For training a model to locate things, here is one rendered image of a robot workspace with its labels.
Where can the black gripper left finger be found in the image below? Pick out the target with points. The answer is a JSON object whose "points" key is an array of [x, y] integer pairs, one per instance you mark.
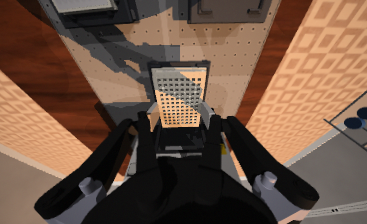
{"points": [[70, 200]]}

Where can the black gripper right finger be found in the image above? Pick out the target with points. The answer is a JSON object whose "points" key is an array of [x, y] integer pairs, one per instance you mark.
{"points": [[288, 196]]}

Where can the white well plate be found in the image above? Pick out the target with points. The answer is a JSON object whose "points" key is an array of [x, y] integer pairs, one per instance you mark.
{"points": [[179, 92]]}

